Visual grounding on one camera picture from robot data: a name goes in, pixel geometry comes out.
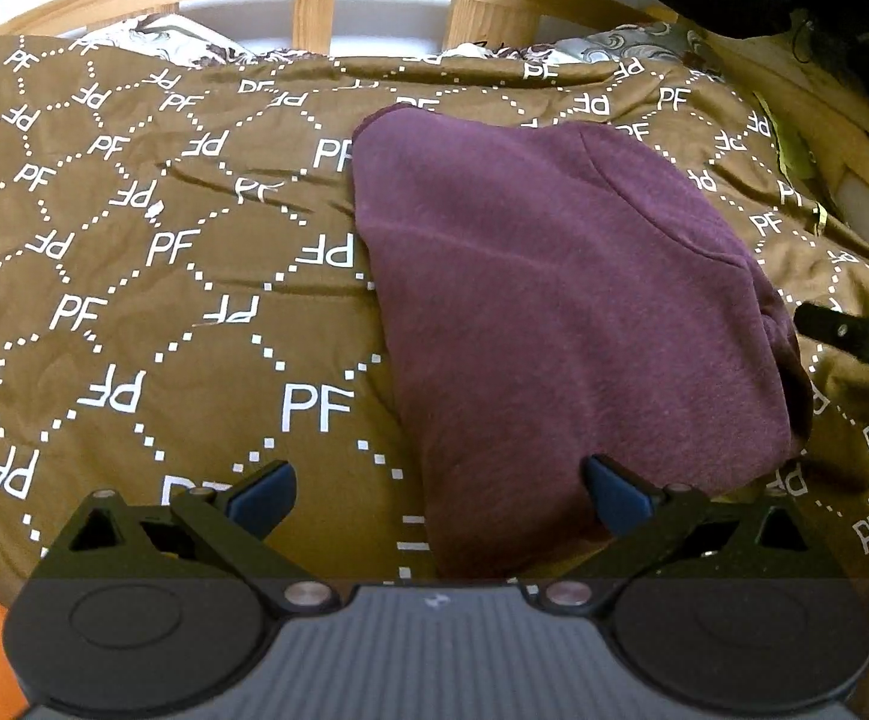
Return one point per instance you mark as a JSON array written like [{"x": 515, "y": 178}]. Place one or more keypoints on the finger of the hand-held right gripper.
[{"x": 866, "y": 337}]

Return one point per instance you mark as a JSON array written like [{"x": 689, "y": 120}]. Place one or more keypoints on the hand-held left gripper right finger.
[{"x": 618, "y": 499}]

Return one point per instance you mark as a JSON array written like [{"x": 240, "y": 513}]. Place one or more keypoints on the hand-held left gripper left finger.
[{"x": 266, "y": 499}]

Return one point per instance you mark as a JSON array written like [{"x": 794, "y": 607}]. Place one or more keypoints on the maroon sweater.
[{"x": 554, "y": 315}]

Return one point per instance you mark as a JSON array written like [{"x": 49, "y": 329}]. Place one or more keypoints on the brown printed blanket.
[{"x": 179, "y": 300}]

